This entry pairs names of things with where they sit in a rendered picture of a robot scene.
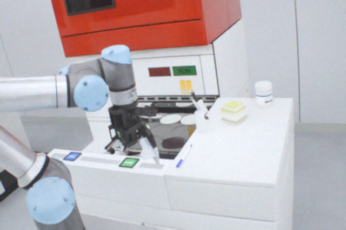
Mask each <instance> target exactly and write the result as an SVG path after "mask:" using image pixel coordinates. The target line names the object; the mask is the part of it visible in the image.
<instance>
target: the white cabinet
mask: <svg viewBox="0 0 346 230"><path fill-rule="evenodd" d="M293 190H294V130H293V132H292V139H291V145H290V153H289V161H288V165H287V169H286V174H285V180H284V186H283V189H282V196H281V202H280V206H279V210H278V211H279V213H278V215H277V220H276V221H270V220H260V219H249V218H238V217H231V216H227V215H226V216H223V215H216V214H208V213H201V212H200V213H197V212H189V211H183V210H178V209H171V210H166V209H159V208H151V207H147V206H140V205H133V204H126V203H121V202H118V201H111V200H104V199H100V198H93V197H86V195H79V194H75V198H76V202H77V205H78V209H79V213H82V214H88V215H92V216H95V217H101V218H107V219H110V220H116V221H122V222H128V223H131V224H135V225H141V226H148V227H154V228H156V230H292V213H293V205H292V202H293V196H294V194H293Z"/></svg>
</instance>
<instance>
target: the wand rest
mask: <svg viewBox="0 0 346 230"><path fill-rule="evenodd" d="M192 101H193V102H194V104H195V106H196V108H197V110H198V111H195V120H196V127H197V133H205V132H206V128H205V120H204V114H206V113H207V111H208V110H207V108H206V107H205V105H204V102H203V100H199V101H198V102H195V101H194V100H192Z"/></svg>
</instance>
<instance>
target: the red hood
mask: <svg viewBox="0 0 346 230"><path fill-rule="evenodd" d="M51 4H52V9H53V11H54V14H55V15H54V16H55V19H56V24H57V27H58V33H59V36H60V38H61V43H62V47H63V50H64V55H65V57H66V58H67V57H80V56H89V55H98V54H102V50H103V49H105V48H108V47H111V46H113V45H125V46H127V47H128V48H129V50H130V51H141V50H155V49H163V48H179V47H187V46H202V45H206V46H208V45H209V44H210V43H211V42H212V41H213V40H214V39H215V38H217V37H218V36H219V35H221V34H222V33H223V32H224V31H225V30H226V29H228V28H230V27H231V26H232V25H233V24H234V23H235V22H236V21H237V20H238V19H240V18H241V17H242V12H241V4H240V0H51Z"/></svg>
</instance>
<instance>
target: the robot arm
mask: <svg viewBox="0 0 346 230"><path fill-rule="evenodd" d="M101 56H102V57H101V58H99V59H94V60H90V61H86V62H84V63H79V64H74V65H72V64H71V65H69V66H68V67H64V68H61V69H60V71H59V75H35V76H15V77H0V113H6V112H22V111H30V110H47V109H64V108H73V107H79V108H80V109H82V110H84V111H87V112H95V111H98V110H100V109H102V108H103V107H104V106H105V105H106V103H107V101H108V98H109V94H110V99H111V102H112V107H110V108H108V111H109V117H110V121H111V125H109V126H108V128H109V133H110V138H111V142H113V141H114V140H116V139H118V141H117V142H116V143H115V144H114V145H113V146H112V148H115V147H118V146H120V147H121V151H122V152H124V150H126V148H127V147H130V146H132V145H134V144H136V143H138V140H139V139H140V138H141V136H143V138H142V139H141V140H140V141H139V143H140V145H141V147H142V151H141V153H140V156H141V158H142V159H143V160H147V159H150V158H154V161H155V162H156V164H157V165H159V156H158V149H157V144H156V141H155V137H154V136H153V134H152V133H151V131H150V129H149V128H148V127H147V125H146V124H145V122H144V121H143V119H142V118H141V116H145V117H156V116H157V110H158V109H156V108H155V107H153V106H151V105H145V106H143V105H138V93H137V87H136V84H135V82H136V81H135V77H134V71H133V69H134V68H133V61H132V58H131V53H130V50H129V48H128V47H127V46H125V45H113V46H111V47H108V48H105V49H103V50H102V55H101ZM107 86H108V88H107ZM108 89H109V91H108ZM112 129H114V131H115V136H113V137H112V135H111V130H112ZM0 166H1V167H3V168H4V169H5V170H7V171H8V172H10V173H11V174H13V175H14V176H15V177H17V179H18V185H19V186H20V187H21V188H23V189H24V190H25V191H26V192H28V193H27V197H26V203H27V206H28V210H29V212H30V214H31V216H32V218H33V220H34V222H35V225H36V227H37V229H38V230H87V229H85V227H84V223H83V220H82V217H81V215H80V213H79V209H78V205H77V202H76V198H75V193H74V187H73V186H72V177H71V173H70V171H69V169H68V167H67V165H66V164H65V163H64V162H63V161H62V160H60V159H58V158H54V157H49V156H48V155H47V154H45V153H43V152H42V153H35V152H34V151H32V150H31V149H30V148H29V147H28V146H26V145H25V144H24V143H23V142H21V141H20V140H18V139H17V138H16V137H15V136H13V135H12V134H11V133H10V132H8V131H7V130H6V129H5V128H3V126H1V125H0Z"/></svg>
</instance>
